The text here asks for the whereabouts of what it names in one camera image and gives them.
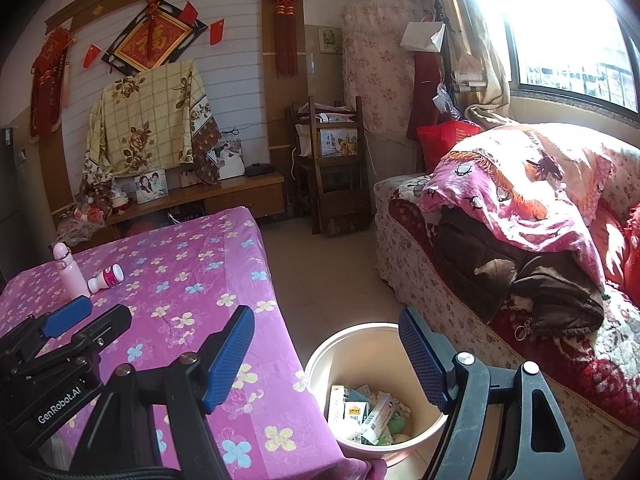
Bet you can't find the white paper bag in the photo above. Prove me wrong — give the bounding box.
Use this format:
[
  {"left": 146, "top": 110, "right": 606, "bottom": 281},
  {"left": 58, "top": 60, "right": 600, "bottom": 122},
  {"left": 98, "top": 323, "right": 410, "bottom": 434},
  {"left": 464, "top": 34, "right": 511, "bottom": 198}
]
[{"left": 400, "top": 20, "right": 446, "bottom": 53}]

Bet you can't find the white plastic bucket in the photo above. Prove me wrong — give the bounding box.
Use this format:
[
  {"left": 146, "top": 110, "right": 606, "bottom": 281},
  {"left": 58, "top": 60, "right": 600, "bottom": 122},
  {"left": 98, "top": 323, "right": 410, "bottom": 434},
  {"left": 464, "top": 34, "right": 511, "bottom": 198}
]
[{"left": 304, "top": 324, "right": 451, "bottom": 461}]

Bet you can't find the beige curtain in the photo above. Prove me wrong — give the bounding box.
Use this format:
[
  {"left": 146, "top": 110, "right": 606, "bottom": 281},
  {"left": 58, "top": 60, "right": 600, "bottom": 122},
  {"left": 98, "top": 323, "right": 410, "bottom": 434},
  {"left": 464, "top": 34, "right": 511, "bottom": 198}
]
[{"left": 435, "top": 0, "right": 516, "bottom": 126}]

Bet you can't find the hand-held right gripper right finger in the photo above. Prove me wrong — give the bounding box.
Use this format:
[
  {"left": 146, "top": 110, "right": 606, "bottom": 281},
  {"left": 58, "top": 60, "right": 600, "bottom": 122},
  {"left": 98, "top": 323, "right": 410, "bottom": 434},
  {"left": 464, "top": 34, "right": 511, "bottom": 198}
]
[{"left": 398, "top": 306, "right": 586, "bottom": 480}]

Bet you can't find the pink blanket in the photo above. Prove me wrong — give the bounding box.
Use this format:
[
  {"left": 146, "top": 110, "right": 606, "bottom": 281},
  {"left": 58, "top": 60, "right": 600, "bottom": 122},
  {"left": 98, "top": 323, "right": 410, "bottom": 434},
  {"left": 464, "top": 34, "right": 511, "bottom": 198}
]
[{"left": 419, "top": 125, "right": 616, "bottom": 291}]

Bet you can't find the wooden chair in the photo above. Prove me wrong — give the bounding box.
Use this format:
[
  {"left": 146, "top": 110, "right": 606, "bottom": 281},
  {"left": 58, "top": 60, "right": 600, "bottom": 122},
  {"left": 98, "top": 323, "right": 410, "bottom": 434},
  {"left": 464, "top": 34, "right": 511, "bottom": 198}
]
[{"left": 285, "top": 95, "right": 373, "bottom": 236}]

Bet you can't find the red garment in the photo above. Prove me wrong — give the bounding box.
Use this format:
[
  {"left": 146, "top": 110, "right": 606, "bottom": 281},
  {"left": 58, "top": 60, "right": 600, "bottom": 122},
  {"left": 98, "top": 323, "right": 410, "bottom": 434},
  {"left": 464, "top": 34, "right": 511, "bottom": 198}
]
[{"left": 406, "top": 52, "right": 448, "bottom": 143}]

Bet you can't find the wooden cabinet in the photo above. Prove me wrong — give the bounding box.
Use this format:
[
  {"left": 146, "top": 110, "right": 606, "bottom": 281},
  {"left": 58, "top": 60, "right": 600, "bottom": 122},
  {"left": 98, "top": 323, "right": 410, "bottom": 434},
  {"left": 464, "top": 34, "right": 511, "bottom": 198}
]
[{"left": 52, "top": 170, "right": 286, "bottom": 256}]

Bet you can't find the clear plastic bag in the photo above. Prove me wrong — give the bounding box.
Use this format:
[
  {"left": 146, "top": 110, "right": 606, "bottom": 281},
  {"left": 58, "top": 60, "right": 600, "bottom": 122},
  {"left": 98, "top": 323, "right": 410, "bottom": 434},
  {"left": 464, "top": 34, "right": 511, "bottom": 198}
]
[{"left": 55, "top": 200, "right": 108, "bottom": 247}]

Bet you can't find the brown jacket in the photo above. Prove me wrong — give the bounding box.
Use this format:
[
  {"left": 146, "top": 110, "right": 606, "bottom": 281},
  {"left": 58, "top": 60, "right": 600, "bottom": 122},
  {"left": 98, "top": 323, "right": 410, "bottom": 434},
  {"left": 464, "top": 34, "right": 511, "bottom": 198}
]
[{"left": 432, "top": 207, "right": 606, "bottom": 343}]

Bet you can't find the grey refrigerator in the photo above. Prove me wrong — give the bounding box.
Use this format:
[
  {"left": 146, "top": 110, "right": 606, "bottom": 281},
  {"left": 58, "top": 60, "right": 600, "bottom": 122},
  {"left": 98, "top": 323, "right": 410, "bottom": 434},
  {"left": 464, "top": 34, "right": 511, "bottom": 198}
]
[{"left": 0, "top": 127, "right": 26, "bottom": 286}]

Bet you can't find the long white tube box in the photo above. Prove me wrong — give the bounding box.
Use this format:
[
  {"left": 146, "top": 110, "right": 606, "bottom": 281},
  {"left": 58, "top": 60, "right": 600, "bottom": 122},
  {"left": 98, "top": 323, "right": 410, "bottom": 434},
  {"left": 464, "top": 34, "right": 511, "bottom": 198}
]
[{"left": 362, "top": 392, "right": 401, "bottom": 443}]

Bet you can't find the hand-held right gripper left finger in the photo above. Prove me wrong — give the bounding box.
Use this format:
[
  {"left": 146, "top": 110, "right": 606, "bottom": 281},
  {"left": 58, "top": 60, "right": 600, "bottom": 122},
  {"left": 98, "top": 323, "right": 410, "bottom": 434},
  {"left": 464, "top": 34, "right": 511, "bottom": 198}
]
[{"left": 70, "top": 305, "right": 257, "bottom": 480}]

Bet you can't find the white bottle with pink label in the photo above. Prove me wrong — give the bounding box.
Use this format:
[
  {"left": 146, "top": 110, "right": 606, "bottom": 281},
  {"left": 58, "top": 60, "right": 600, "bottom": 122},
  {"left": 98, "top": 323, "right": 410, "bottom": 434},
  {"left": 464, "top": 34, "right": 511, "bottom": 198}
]
[{"left": 87, "top": 264, "right": 124, "bottom": 294}]

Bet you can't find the pink floral tablecloth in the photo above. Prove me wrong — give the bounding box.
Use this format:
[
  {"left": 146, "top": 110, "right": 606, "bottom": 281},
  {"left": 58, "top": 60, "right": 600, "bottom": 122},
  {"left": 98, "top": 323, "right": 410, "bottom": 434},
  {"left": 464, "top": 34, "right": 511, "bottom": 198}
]
[{"left": 0, "top": 205, "right": 386, "bottom": 480}]

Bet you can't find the flower picture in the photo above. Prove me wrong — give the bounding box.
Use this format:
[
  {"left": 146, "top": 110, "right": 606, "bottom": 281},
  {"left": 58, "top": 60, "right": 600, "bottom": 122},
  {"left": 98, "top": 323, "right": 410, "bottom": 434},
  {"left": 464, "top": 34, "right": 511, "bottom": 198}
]
[{"left": 320, "top": 129, "right": 360, "bottom": 157}]

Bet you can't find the red beaded wall hanging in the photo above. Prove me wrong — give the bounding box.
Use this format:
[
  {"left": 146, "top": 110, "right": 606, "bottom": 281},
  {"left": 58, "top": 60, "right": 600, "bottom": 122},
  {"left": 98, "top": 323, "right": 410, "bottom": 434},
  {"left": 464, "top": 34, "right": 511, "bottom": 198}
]
[{"left": 29, "top": 25, "right": 76, "bottom": 143}]

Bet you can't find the beige floral cloth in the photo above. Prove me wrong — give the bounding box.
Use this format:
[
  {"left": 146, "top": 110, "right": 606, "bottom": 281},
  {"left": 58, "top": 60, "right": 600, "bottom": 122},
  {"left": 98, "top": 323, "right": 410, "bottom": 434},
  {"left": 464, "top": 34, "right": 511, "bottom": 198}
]
[{"left": 75, "top": 59, "right": 223, "bottom": 211}]

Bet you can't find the floral covered sofa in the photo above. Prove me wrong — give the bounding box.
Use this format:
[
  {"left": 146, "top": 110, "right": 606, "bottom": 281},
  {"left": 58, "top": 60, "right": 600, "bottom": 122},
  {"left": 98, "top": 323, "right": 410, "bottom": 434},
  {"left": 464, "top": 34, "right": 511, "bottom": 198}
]
[{"left": 372, "top": 122, "right": 640, "bottom": 461}]

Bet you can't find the small wall picture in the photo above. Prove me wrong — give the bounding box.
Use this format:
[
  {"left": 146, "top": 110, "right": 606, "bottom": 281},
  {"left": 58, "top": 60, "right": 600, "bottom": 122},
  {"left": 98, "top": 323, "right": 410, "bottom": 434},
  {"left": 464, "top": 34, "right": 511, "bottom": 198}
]
[{"left": 317, "top": 26, "right": 343, "bottom": 55}]

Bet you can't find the window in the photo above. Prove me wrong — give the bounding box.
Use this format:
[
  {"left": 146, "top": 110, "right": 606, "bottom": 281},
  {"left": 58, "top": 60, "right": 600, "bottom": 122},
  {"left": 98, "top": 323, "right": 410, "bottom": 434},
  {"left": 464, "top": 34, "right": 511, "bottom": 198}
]
[{"left": 450, "top": 0, "right": 640, "bottom": 116}]

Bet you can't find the floral covered mattress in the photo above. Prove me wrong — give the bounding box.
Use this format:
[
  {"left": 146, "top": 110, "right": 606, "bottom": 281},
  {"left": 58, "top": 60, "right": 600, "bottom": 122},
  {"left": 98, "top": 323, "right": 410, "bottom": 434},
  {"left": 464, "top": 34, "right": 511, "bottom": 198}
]
[{"left": 340, "top": 0, "right": 436, "bottom": 136}]

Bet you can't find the large photo print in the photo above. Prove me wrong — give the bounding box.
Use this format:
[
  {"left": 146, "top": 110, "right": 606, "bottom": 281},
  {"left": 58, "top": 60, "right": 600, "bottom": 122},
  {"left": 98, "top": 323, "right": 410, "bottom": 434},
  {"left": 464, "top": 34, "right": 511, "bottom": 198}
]
[{"left": 207, "top": 137, "right": 246, "bottom": 181}]

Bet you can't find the red bag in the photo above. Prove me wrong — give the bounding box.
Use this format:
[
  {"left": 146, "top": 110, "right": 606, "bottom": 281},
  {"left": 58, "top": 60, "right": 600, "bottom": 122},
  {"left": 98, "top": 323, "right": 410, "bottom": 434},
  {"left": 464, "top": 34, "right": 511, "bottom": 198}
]
[{"left": 416, "top": 120, "right": 483, "bottom": 173}]

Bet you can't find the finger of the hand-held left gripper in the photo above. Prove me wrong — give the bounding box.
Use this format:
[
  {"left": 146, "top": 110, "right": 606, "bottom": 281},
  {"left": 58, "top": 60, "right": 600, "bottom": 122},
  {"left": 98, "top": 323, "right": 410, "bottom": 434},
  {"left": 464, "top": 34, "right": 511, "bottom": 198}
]
[
  {"left": 20, "top": 304, "right": 133, "bottom": 376},
  {"left": 0, "top": 296, "right": 93, "bottom": 361}
]

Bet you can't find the red diamond wall decoration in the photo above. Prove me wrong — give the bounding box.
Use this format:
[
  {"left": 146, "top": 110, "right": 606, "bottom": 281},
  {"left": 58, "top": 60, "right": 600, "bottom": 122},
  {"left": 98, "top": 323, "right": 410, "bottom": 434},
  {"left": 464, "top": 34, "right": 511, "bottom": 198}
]
[{"left": 101, "top": 0, "right": 208, "bottom": 77}]

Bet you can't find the small framed photo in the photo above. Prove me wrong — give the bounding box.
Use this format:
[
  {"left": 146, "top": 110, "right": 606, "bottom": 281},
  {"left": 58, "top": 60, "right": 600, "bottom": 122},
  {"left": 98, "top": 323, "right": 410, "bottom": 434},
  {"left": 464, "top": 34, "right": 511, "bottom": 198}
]
[{"left": 134, "top": 171, "right": 168, "bottom": 205}]

